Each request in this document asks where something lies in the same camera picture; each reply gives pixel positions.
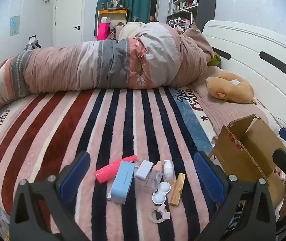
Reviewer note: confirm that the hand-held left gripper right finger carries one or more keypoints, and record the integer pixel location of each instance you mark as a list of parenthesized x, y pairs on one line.
[(208, 175)]

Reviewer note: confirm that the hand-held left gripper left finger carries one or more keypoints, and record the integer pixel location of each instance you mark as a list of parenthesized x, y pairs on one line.
[(75, 173)]

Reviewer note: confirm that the pink spray bottle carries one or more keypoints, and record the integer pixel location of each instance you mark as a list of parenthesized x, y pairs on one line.
[(107, 172)]

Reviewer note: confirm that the gold lipstick tube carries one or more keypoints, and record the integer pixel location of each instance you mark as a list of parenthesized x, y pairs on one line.
[(177, 190)]

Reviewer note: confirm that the small white pump bottle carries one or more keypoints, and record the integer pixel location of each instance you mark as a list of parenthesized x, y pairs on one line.
[(168, 172)]

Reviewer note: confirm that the brown cardboard box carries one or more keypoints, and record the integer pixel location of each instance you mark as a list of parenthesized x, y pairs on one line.
[(233, 143)]

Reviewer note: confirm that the light blue rectangular box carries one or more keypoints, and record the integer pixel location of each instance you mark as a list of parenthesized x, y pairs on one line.
[(122, 183)]

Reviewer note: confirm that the white contact lens case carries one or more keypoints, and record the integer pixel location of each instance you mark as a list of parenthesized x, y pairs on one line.
[(161, 193)]

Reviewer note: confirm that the clear bottle with beige cap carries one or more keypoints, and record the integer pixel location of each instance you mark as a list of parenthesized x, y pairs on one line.
[(154, 178)]

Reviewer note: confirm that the striped fleece blanket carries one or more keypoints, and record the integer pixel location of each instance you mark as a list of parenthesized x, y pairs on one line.
[(57, 135)]

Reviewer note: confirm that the pink ribbed bed cover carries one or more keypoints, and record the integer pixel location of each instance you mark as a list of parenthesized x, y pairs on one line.
[(228, 115)]

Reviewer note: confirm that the tan plush toy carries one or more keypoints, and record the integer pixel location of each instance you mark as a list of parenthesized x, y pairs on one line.
[(233, 87)]

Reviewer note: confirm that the white headboard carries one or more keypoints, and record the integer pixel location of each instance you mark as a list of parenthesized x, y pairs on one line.
[(258, 45)]

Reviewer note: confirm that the green plush toy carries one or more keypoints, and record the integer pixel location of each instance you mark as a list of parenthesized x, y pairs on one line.
[(215, 60)]

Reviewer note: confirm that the pink and grey quilt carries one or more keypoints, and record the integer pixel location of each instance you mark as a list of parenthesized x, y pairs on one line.
[(82, 65)]

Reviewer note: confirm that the pink gift bag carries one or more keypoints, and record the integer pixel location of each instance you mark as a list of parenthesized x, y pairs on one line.
[(103, 31)]

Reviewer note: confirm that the white door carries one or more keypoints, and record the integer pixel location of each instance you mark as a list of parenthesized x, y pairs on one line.
[(69, 20)]

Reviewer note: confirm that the dark bookshelf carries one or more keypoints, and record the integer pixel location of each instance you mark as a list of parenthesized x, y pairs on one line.
[(205, 0)]

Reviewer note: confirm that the yellow shelf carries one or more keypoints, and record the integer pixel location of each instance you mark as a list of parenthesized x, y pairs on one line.
[(112, 11)]

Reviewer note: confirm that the glass display case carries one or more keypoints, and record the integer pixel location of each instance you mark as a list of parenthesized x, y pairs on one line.
[(116, 0)]

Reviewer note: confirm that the black equipment by wall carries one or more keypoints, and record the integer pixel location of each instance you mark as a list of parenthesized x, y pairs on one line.
[(34, 44)]

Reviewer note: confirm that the pale wall poster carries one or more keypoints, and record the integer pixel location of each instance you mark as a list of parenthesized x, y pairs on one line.
[(15, 25)]

